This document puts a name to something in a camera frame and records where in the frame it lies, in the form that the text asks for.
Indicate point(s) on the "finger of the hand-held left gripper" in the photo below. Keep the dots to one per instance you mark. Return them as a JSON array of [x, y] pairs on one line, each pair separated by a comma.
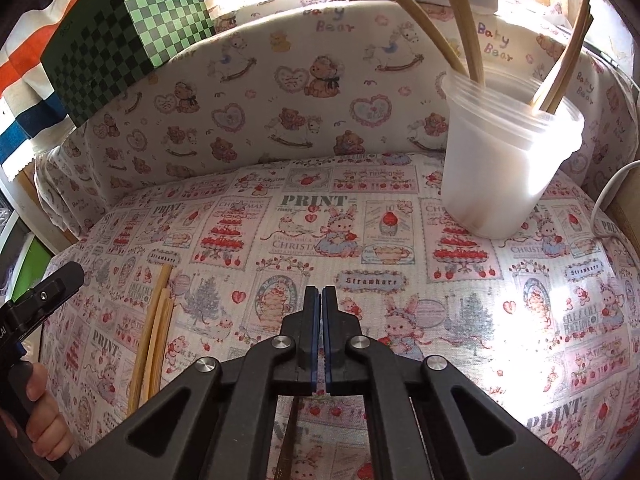
[[55, 287]]

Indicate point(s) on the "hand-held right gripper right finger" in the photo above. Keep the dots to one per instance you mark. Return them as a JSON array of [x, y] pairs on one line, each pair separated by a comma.
[[331, 330]]

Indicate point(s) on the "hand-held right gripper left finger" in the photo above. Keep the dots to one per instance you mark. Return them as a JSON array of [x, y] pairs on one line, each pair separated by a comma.
[[311, 330]]

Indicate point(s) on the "brown fork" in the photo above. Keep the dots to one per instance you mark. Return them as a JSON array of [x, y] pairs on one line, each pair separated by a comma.
[[289, 435]]

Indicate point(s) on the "wooden chopstick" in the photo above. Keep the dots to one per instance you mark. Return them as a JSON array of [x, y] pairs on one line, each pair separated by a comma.
[[164, 340], [566, 45], [573, 57], [415, 14], [149, 340], [463, 20], [151, 360]]

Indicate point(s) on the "translucent plastic cup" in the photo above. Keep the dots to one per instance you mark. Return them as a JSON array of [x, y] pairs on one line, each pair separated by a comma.
[[500, 180]]

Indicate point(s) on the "person's left hand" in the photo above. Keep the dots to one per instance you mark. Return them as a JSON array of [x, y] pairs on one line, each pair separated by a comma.
[[47, 435]]

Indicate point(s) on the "green storage bin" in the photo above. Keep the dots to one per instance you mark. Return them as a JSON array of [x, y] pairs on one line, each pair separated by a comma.
[[30, 270]]

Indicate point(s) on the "strawberry print tablecloth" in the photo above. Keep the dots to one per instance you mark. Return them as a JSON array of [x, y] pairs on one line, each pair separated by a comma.
[[400, 260]]

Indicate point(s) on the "bear print cloth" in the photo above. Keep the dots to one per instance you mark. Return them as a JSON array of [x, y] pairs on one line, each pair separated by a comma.
[[250, 125]]

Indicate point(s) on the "striped curtain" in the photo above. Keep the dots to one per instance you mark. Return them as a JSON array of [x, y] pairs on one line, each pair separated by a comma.
[[30, 60]]

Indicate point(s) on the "green checkered box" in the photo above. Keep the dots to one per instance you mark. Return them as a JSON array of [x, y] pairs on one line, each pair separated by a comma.
[[115, 55]]

